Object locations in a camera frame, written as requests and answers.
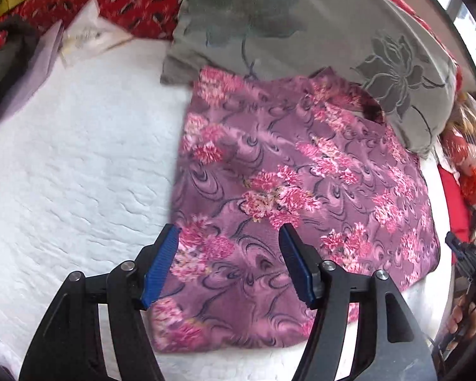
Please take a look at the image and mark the purple floral shirt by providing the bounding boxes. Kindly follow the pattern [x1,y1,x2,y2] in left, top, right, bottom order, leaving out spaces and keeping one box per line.
[149,67,441,354]

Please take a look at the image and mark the white quilted bed cover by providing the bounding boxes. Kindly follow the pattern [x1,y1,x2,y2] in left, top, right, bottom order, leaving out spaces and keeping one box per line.
[0,37,457,381]

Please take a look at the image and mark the clear plastic bag with paper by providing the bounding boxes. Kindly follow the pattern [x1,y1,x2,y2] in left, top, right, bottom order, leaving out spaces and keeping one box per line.
[59,0,133,66]

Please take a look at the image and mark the person's right hand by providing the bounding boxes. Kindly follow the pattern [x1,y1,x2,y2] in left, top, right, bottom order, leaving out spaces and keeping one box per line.
[447,296,476,344]

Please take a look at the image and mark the grey floral pillow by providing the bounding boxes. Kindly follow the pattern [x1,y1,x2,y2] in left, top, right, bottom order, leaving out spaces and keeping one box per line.
[161,0,459,159]

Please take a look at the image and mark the plain red cloth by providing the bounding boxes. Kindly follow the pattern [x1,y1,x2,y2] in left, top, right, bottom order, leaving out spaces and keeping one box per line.
[438,164,473,264]

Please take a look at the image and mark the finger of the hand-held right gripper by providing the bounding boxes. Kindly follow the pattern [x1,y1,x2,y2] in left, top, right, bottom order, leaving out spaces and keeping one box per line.
[445,231,476,266]

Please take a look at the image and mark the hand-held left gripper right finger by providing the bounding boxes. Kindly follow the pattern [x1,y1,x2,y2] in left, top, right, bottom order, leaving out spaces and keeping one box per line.
[278,223,439,381]

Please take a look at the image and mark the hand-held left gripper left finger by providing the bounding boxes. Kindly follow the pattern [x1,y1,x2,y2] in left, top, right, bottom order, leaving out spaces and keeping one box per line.
[18,224,181,381]

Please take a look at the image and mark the dark green puffer jacket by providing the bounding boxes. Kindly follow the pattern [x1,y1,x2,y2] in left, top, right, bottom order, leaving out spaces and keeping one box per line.
[0,16,36,136]

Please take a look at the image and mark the pale lilac sheet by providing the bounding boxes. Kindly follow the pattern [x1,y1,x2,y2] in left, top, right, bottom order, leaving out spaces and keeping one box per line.
[8,20,64,108]

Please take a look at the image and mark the window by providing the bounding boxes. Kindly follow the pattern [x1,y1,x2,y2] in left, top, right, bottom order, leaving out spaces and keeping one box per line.
[413,0,476,72]

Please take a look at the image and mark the plastic wrapped red doll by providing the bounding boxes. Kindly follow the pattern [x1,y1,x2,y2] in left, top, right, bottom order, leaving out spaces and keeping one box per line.
[440,95,476,207]

